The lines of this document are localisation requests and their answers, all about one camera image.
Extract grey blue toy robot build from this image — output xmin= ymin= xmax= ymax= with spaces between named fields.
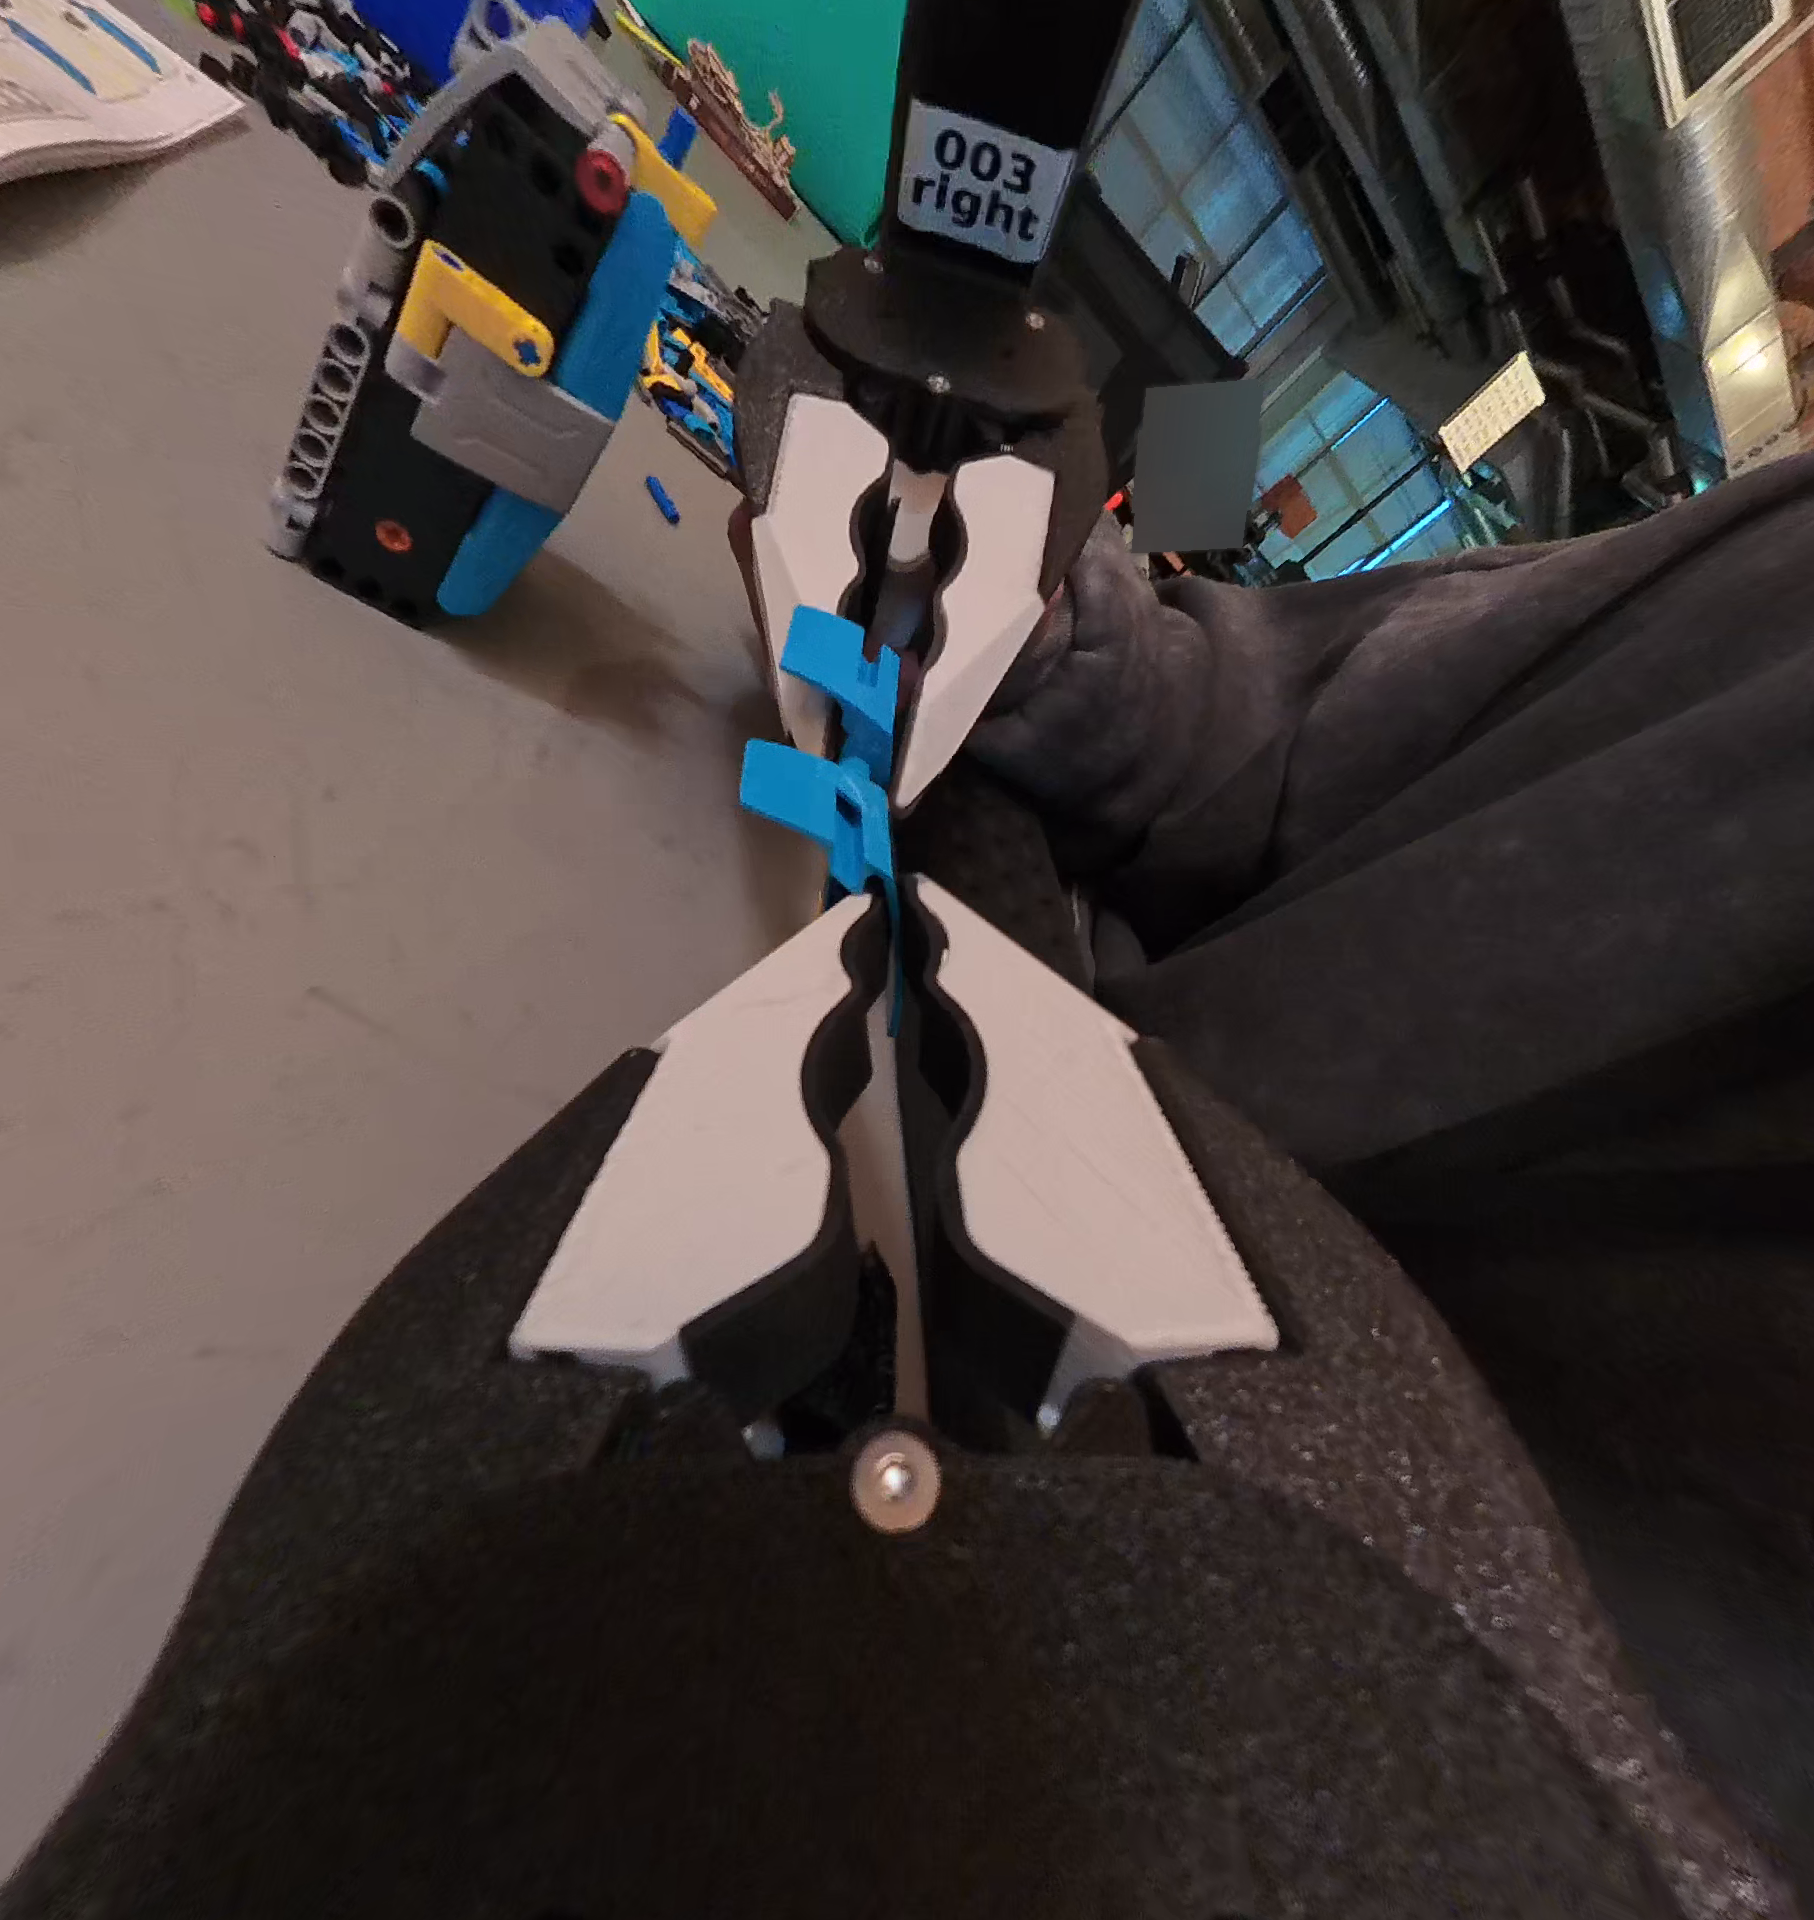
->
xmin=270 ymin=31 xmax=722 ymax=633

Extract white sign board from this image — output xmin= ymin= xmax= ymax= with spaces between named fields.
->
xmin=1436 ymin=355 xmax=1552 ymax=469

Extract white vent grille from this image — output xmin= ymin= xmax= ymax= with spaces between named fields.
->
xmin=1641 ymin=0 xmax=1799 ymax=130

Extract silver ventilation duct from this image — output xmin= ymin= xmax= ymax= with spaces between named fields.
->
xmin=1560 ymin=0 xmax=1802 ymax=468

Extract instruction booklet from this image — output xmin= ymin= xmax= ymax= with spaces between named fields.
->
xmin=0 ymin=0 xmax=252 ymax=233

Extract bundle of metal pipes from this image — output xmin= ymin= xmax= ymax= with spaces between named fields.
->
xmin=1189 ymin=0 xmax=1448 ymax=351

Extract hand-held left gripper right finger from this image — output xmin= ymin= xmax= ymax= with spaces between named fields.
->
xmin=903 ymin=877 xmax=1282 ymax=1456

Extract scattered black red pins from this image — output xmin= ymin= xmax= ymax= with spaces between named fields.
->
xmin=197 ymin=0 xmax=457 ymax=187

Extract blue curved panel piece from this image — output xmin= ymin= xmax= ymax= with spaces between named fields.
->
xmin=779 ymin=599 xmax=909 ymax=759
xmin=739 ymin=737 xmax=903 ymax=1038

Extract green plastic board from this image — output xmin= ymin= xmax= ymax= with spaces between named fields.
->
xmin=621 ymin=0 xmax=916 ymax=257

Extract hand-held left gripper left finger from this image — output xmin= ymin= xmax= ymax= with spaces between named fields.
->
xmin=509 ymin=890 xmax=898 ymax=1426

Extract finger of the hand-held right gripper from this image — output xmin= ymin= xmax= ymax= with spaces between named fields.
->
xmin=747 ymin=391 xmax=898 ymax=758
xmin=881 ymin=456 xmax=1059 ymax=816

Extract black monitor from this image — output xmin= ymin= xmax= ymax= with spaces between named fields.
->
xmin=1065 ymin=149 xmax=1253 ymax=395

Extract wooden puzzle model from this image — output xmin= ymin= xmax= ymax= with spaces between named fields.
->
xmin=660 ymin=42 xmax=797 ymax=216

